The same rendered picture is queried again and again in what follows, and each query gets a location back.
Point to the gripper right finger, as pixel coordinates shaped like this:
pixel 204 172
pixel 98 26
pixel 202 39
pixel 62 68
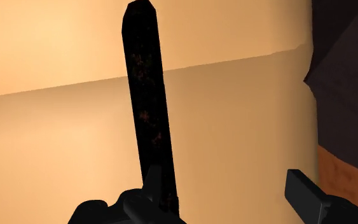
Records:
pixel 309 198

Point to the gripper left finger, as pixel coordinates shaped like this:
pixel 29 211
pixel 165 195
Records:
pixel 135 208

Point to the beige table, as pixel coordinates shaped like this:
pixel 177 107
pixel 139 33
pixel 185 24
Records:
pixel 228 130

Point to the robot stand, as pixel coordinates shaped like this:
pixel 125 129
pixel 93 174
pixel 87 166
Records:
pixel 349 93

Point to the black long flat bar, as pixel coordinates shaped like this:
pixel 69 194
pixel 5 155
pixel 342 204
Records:
pixel 144 93

